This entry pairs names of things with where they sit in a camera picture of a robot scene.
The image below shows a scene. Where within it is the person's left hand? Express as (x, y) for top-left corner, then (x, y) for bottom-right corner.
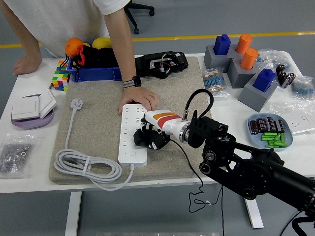
(118, 86), (158, 116)

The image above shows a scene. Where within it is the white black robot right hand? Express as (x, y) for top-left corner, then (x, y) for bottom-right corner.
(140, 109), (191, 150)

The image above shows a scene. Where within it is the person's right hand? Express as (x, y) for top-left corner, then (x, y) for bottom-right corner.
(12, 56), (42, 77)

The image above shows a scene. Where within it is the white power strip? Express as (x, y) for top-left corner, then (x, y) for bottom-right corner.
(118, 104), (148, 167)

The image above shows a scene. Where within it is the black plug adapter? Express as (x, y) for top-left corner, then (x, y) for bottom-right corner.
(133, 129), (160, 148)

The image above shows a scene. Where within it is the thin black plug cord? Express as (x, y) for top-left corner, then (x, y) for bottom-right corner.
(169, 139), (225, 236)

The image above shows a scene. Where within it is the person's wrist watch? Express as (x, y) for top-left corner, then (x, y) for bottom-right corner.
(122, 75), (142, 89)

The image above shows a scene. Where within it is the colourful puzzle cube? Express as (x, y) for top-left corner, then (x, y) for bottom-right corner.
(52, 60), (71, 92)

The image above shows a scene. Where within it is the grey-brown mat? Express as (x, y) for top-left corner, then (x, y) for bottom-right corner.
(48, 56), (223, 185)

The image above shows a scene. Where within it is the blue plastic bin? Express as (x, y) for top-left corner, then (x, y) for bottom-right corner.
(66, 43), (123, 83)

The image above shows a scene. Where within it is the orange fruit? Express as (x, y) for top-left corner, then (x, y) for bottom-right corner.
(64, 37), (85, 59)

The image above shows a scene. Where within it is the black open electronic device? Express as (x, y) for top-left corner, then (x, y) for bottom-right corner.
(134, 51), (189, 79)

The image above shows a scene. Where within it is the purple tray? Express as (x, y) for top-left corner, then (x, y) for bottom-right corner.
(10, 93), (54, 130)

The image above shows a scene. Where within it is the bag of taped resistors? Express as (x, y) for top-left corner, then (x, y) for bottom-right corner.
(202, 68), (231, 98)

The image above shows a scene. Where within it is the person's torso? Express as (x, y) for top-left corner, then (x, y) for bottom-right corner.
(0, 0), (130, 59)

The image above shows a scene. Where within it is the yellow fruit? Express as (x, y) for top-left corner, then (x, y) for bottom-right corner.
(92, 36), (113, 50)

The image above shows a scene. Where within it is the black office chair base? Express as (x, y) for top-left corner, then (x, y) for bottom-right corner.
(125, 2), (155, 34)

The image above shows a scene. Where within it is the grey socket block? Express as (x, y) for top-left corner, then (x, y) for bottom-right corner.
(238, 78), (280, 113)
(203, 45), (238, 73)
(226, 58), (261, 89)

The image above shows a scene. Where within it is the clear bag of metal nuts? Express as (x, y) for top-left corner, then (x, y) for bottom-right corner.
(0, 134), (39, 179)

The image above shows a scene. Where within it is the light blue plate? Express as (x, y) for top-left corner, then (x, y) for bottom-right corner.
(247, 112), (294, 151)

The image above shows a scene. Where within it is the blue square peg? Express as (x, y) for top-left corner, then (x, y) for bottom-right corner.
(252, 68), (277, 93)
(213, 34), (232, 56)

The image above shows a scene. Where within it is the orange cylinder peg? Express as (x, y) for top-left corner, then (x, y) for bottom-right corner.
(240, 48), (259, 70)
(235, 33), (253, 55)

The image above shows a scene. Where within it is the bag of black capacitors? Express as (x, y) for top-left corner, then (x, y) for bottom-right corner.
(275, 63), (297, 89)

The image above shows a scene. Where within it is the white table leg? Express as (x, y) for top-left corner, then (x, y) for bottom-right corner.
(243, 199), (264, 229)
(64, 191), (82, 236)

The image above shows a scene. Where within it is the white wall switch panel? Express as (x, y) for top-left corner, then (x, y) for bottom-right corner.
(11, 96), (40, 121)
(38, 88), (57, 120)

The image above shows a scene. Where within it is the black red drawstring bag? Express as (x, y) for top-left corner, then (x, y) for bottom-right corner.
(64, 45), (120, 83)

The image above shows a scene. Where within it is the white power strip cord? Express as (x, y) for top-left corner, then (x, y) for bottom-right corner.
(54, 98), (135, 191)

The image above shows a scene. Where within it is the bagged white wall socket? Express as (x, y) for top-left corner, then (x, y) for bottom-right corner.
(269, 101), (315, 135)

